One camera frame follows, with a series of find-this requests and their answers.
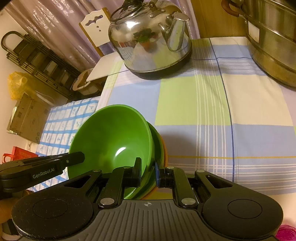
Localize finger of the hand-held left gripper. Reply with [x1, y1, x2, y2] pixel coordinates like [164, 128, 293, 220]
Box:
[23, 151, 85, 166]

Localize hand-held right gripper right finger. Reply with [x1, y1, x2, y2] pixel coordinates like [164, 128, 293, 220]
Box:
[154, 162, 234, 208]

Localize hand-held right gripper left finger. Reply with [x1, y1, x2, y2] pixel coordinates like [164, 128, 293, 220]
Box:
[62, 157, 142, 208]

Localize orange plastic bowl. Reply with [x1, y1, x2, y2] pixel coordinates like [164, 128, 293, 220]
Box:
[148, 137, 168, 201]

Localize green plastic bowl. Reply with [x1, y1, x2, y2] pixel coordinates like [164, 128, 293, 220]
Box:
[68, 104, 155, 200]
[129, 122, 165, 201]

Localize red bag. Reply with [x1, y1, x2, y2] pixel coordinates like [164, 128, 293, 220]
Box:
[2, 146, 38, 164]

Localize blue checked cloth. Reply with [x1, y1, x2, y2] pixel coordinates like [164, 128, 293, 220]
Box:
[26, 97, 101, 193]

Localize cardboard box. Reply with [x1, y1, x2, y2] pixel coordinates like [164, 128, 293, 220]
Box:
[6, 92, 52, 143]

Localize checked pastel tablecloth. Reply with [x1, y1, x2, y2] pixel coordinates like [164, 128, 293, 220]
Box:
[98, 36, 296, 209]

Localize yellow plastic bag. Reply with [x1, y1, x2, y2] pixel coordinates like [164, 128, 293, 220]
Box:
[8, 71, 29, 100]

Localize dark folding metal rack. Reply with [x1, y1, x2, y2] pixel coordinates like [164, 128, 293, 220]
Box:
[1, 31, 82, 98]

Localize stainless steel kettle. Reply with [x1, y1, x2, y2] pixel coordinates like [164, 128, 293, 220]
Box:
[108, 0, 193, 80]

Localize white wooden chair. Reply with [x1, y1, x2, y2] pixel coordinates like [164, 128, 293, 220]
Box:
[79, 7, 124, 82]

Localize shiny lilac curtain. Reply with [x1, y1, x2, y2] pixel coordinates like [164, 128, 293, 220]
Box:
[5, 0, 201, 77]

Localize stainless steel steamer pot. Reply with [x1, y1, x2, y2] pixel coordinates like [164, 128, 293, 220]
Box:
[221, 0, 296, 88]

